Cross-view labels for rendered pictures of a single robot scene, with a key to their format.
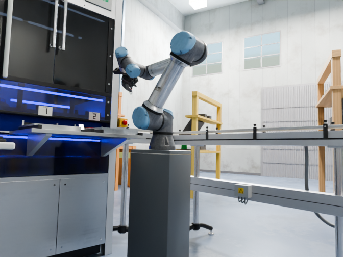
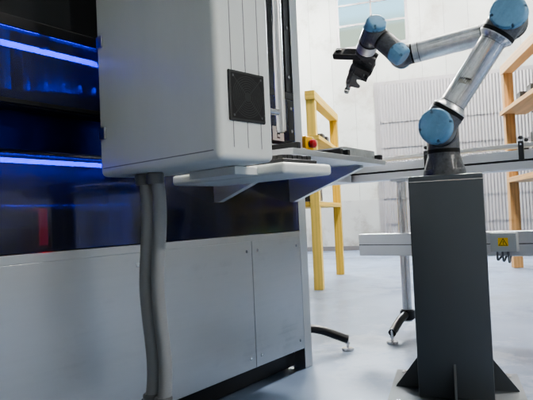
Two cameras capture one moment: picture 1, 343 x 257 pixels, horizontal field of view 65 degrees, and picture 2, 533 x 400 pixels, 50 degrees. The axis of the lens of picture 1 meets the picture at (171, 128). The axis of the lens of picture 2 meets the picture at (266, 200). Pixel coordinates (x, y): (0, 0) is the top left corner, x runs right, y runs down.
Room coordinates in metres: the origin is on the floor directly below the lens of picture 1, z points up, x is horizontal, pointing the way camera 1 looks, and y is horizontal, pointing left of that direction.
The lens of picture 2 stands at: (-0.36, 1.15, 0.67)
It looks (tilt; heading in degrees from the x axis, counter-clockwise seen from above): 2 degrees up; 347
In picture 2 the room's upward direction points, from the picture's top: 3 degrees counter-clockwise
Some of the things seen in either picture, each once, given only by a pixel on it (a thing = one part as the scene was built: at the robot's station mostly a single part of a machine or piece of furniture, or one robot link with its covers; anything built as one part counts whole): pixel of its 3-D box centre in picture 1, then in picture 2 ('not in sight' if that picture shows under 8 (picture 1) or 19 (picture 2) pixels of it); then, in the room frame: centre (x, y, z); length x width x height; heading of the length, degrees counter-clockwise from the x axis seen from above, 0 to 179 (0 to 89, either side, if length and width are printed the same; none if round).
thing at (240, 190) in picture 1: (243, 190); (504, 241); (2.06, -0.55, 0.50); 0.12 x 0.05 x 0.09; 42
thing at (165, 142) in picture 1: (162, 140); (443, 163); (1.53, 0.05, 0.84); 0.15 x 0.15 x 0.10
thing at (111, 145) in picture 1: (114, 147); (324, 184); (1.89, 0.39, 0.80); 0.34 x 0.03 x 0.13; 42
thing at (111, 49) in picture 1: (109, 69); (287, 51); (2.04, 0.49, 1.40); 0.05 x 0.01 x 0.80; 132
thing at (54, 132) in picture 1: (79, 134); (289, 163); (1.73, 0.59, 0.87); 0.70 x 0.48 x 0.02; 132
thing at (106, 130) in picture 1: (107, 132); (321, 157); (1.81, 0.43, 0.90); 0.34 x 0.26 x 0.04; 42
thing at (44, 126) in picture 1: (48, 129); not in sight; (1.67, 0.76, 0.90); 0.34 x 0.26 x 0.04; 42
